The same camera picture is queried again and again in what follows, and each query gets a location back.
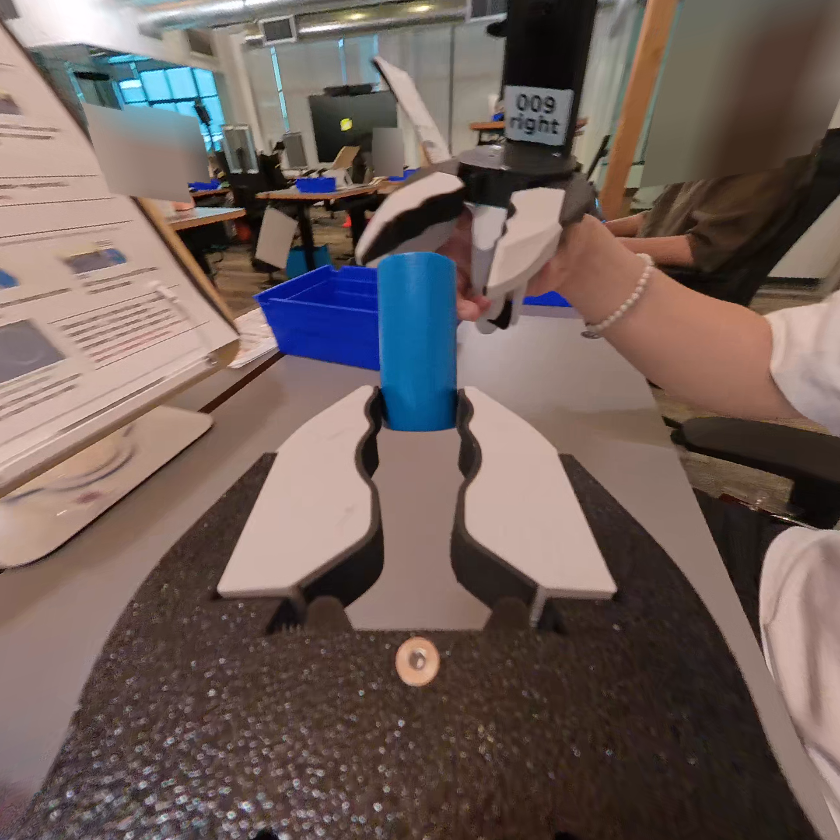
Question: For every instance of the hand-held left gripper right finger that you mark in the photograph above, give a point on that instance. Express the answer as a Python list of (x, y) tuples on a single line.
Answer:
[(531, 512)]

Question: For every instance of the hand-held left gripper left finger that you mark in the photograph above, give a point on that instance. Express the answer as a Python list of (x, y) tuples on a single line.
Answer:
[(308, 512)]

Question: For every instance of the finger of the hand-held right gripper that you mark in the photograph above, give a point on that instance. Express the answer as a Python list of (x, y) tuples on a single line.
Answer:
[(531, 229), (420, 190)]

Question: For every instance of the blue cylinder block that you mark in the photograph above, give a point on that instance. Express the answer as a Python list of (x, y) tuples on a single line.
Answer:
[(417, 341)]

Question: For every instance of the person's right forearm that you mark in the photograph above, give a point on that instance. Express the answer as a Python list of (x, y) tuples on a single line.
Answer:
[(695, 341)]

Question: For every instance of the person's right hand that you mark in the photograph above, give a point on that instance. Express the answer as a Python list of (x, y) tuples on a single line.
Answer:
[(584, 262)]

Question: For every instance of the wooden instruction sheet stand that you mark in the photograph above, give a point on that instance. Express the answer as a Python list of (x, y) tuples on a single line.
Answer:
[(413, 111), (79, 262)]

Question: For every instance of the large black screen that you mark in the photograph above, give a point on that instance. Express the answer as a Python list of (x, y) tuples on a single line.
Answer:
[(354, 124)]

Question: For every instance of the blue bag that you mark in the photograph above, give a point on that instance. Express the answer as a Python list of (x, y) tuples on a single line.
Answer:
[(308, 262)]

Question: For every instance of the grey hanging panel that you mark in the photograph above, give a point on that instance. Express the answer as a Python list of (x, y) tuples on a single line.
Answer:
[(275, 237)]

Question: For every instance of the printed paper sheet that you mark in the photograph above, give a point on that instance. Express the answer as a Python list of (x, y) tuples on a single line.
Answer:
[(256, 341)]

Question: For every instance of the orange traffic cone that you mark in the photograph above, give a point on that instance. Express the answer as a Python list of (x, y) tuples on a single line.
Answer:
[(242, 233)]

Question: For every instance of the wooden post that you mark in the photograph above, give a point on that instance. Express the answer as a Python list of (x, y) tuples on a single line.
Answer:
[(640, 98)]

